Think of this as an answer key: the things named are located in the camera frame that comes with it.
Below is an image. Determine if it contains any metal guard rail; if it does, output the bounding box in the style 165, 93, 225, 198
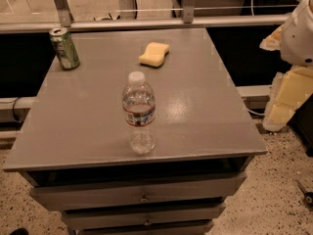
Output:
0, 0, 301, 33

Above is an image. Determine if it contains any white cable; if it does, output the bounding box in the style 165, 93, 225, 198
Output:
245, 107, 267, 118

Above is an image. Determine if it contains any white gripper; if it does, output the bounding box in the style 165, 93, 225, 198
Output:
259, 0, 313, 132

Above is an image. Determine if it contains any middle grey drawer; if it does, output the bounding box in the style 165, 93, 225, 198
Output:
62, 203, 225, 230

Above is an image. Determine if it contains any clear plastic water bottle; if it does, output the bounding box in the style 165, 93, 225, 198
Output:
122, 71, 156, 155

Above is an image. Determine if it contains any green soda can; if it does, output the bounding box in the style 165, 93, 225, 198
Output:
49, 27, 80, 71

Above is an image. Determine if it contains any grey drawer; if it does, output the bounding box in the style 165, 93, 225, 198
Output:
79, 219, 213, 235
62, 203, 225, 230
30, 171, 246, 211

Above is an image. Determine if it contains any yellow sponge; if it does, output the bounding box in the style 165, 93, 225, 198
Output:
139, 42, 170, 68

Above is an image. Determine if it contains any top grey drawer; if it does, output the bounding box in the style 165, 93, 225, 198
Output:
30, 171, 246, 211

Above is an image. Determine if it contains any bottom grey drawer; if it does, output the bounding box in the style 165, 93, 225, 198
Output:
79, 219, 213, 235

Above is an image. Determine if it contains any black caster wheel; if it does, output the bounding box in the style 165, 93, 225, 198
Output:
296, 180, 313, 207

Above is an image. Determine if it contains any black cable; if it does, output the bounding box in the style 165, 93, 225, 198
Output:
11, 97, 22, 123

